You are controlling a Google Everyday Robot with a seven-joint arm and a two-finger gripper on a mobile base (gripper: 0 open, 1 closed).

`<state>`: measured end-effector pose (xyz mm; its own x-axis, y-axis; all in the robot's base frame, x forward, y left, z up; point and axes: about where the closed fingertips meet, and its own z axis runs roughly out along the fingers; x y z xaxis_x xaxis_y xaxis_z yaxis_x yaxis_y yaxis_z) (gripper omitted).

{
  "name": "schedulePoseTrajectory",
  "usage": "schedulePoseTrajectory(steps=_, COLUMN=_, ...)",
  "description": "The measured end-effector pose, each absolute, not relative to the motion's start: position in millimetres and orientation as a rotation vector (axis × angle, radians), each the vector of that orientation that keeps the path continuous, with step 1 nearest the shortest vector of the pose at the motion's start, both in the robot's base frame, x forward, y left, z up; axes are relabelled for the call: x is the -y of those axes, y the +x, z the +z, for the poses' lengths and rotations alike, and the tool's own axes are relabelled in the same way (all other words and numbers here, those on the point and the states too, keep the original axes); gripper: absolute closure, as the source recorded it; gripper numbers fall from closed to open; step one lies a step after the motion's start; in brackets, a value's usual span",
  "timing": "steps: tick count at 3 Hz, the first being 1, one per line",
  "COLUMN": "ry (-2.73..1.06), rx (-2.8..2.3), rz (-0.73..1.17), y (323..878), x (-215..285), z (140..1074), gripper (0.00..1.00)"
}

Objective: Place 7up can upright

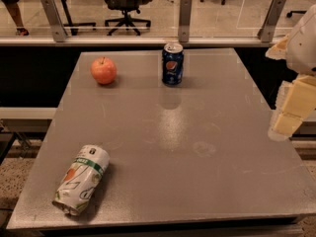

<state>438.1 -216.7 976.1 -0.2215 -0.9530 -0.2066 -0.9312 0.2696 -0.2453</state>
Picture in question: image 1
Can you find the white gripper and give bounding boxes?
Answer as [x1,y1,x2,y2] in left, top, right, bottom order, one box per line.
[266,5,316,141]

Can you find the white green 7up can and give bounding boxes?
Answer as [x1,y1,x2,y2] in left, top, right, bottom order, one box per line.
[52,145,110,216]

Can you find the blue Pepsi can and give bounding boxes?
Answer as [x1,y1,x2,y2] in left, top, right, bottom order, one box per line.
[162,42,184,86]

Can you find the black office chair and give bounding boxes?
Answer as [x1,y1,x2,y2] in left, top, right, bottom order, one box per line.
[104,0,153,36]

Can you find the red apple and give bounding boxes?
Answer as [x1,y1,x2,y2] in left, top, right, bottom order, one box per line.
[90,56,117,85]

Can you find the person's leg with shoe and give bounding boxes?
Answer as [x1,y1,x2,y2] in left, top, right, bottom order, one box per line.
[1,0,29,37]

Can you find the right metal glass bracket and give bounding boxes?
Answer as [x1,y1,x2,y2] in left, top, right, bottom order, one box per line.
[258,0,286,42]

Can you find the metal glass bracket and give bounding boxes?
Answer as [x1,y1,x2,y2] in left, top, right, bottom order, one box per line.
[40,0,67,42]
[178,0,192,42]
[258,0,286,42]

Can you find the middle metal glass bracket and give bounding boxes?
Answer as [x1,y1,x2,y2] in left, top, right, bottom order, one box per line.
[178,0,192,42]

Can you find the left metal glass bracket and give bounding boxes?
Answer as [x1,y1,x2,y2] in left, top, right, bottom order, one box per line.
[40,0,67,42]

